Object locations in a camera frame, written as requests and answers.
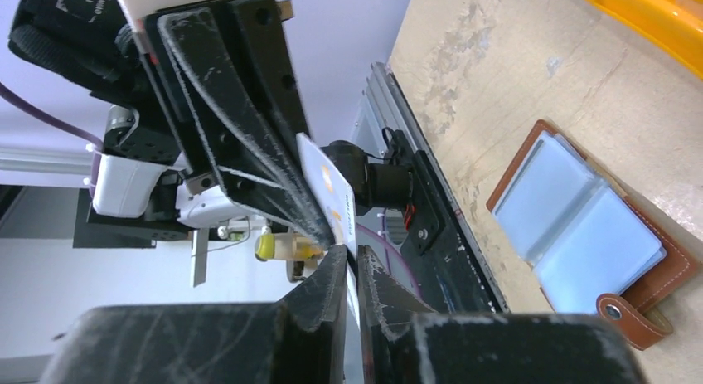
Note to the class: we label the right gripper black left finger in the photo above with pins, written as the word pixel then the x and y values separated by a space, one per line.
pixel 297 339

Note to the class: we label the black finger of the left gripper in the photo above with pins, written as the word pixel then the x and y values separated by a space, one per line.
pixel 222 74

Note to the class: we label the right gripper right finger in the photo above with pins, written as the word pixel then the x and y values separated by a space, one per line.
pixel 405 341

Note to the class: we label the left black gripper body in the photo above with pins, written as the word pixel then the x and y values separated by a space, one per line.
pixel 89 43

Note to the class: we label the white credit card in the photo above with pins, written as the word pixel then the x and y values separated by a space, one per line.
pixel 331 190

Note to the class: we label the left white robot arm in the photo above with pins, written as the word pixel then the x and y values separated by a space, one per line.
pixel 151 200

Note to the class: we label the orange double plastic bin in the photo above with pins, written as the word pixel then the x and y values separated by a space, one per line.
pixel 673 25

